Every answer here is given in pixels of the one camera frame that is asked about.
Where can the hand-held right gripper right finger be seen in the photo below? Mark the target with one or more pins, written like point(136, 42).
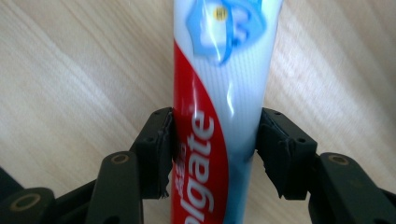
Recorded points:
point(286, 155)

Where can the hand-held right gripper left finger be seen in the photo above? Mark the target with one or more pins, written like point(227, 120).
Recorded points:
point(152, 155)

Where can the red white blue toothpaste tube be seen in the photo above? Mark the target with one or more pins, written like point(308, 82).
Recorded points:
point(218, 93)

